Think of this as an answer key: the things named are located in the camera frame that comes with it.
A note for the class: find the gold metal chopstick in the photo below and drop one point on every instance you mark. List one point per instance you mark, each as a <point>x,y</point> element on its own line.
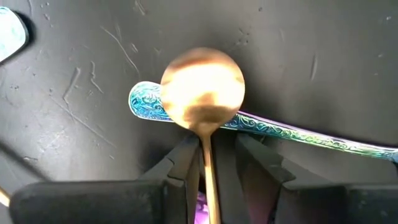
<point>3,197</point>

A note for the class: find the iridescent rainbow metal spoon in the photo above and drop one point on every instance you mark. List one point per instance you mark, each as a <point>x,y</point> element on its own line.
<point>146,101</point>
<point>201,210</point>
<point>11,31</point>

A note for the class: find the gold metal spoon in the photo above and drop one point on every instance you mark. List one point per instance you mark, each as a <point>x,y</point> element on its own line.
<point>202,90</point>

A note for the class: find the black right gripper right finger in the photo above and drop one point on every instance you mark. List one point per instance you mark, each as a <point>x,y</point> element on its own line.
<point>280,202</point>

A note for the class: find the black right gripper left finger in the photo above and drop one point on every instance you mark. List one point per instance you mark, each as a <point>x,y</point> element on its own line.
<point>124,202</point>

